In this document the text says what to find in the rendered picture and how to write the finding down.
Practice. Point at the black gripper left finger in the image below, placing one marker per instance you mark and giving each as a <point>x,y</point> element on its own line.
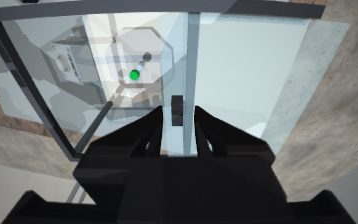
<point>133,138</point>

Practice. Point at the grey bench mat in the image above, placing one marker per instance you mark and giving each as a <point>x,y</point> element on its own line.
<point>12,100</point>

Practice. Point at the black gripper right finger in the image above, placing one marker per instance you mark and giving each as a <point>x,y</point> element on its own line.
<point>225,139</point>

